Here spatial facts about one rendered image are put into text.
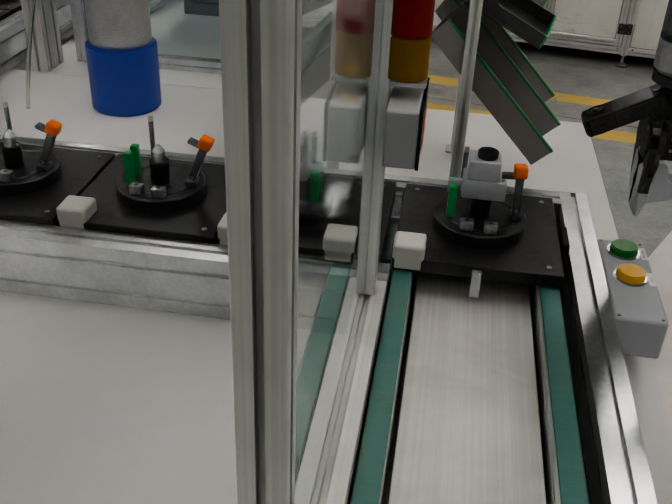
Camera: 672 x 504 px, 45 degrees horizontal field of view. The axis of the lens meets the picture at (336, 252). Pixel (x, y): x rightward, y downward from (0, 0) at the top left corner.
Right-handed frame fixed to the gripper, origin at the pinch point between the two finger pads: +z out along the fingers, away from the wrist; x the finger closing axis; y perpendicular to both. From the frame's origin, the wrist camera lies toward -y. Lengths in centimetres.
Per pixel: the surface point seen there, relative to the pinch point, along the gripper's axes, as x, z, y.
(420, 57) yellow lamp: -19.5, -25.3, -31.2
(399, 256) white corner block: -10.5, 6.3, -32.0
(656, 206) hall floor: 211, 104, 64
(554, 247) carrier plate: -2.6, 6.7, -9.9
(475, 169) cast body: -0.7, -3.6, -22.7
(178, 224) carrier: -8, 7, -65
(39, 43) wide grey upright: 77, 10, -129
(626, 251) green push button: -1.8, 6.5, 0.5
